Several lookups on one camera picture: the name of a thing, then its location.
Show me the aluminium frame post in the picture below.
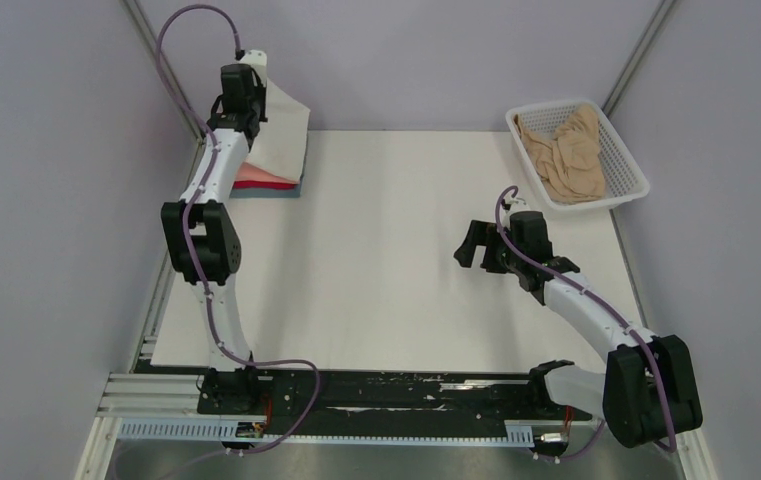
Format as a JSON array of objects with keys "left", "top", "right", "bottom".
[
  {"left": 119, "top": 0, "right": 203, "bottom": 144},
  {"left": 602, "top": 0, "right": 680, "bottom": 117}
]

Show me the white t shirt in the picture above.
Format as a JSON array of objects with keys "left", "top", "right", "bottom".
[{"left": 238, "top": 79, "right": 310, "bottom": 184}]

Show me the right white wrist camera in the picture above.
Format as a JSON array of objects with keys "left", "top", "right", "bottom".
[{"left": 502, "top": 196, "right": 531, "bottom": 214}]

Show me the left aluminium frame post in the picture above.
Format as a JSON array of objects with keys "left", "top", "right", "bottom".
[{"left": 119, "top": 0, "right": 203, "bottom": 144}]

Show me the folded blue t shirt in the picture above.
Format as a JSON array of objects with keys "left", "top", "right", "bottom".
[{"left": 228, "top": 132, "right": 310, "bottom": 200}]

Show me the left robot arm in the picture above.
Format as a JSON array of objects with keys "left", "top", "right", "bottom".
[{"left": 160, "top": 63, "right": 266, "bottom": 414}]

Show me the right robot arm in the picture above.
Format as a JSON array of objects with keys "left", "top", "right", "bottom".
[{"left": 453, "top": 211, "right": 704, "bottom": 448}]

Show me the folded red t shirt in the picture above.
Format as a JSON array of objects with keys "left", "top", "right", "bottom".
[{"left": 233, "top": 180, "right": 300, "bottom": 190}]

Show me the white slotted cable duct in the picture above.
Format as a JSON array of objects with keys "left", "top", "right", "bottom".
[{"left": 117, "top": 418, "right": 534, "bottom": 448}]

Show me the white plastic basket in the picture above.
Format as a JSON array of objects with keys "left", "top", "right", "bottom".
[{"left": 505, "top": 99, "right": 650, "bottom": 214}]

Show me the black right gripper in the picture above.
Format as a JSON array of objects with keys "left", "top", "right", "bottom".
[{"left": 454, "top": 220, "right": 524, "bottom": 275}]

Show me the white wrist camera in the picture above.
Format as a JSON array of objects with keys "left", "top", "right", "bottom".
[
  {"left": 237, "top": 49, "right": 268, "bottom": 87},
  {"left": 502, "top": 196, "right": 531, "bottom": 214}
]

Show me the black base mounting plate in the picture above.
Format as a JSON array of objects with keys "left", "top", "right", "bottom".
[{"left": 196, "top": 368, "right": 591, "bottom": 438}]

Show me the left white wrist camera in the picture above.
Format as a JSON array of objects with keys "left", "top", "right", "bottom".
[{"left": 237, "top": 49, "right": 268, "bottom": 87}]

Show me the beige crumpled t shirt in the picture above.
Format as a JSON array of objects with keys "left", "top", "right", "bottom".
[{"left": 513, "top": 104, "right": 606, "bottom": 204}]

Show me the right aluminium frame post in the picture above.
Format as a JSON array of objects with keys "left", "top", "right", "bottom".
[{"left": 602, "top": 0, "right": 680, "bottom": 117}]

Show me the folded peach t shirt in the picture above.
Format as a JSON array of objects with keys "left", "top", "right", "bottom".
[{"left": 234, "top": 164, "right": 295, "bottom": 186}]

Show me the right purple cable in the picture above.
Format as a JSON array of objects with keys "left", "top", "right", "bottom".
[{"left": 493, "top": 186, "right": 678, "bottom": 463}]

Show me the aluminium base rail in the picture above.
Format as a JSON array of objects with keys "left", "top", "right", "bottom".
[{"left": 98, "top": 374, "right": 242, "bottom": 421}]

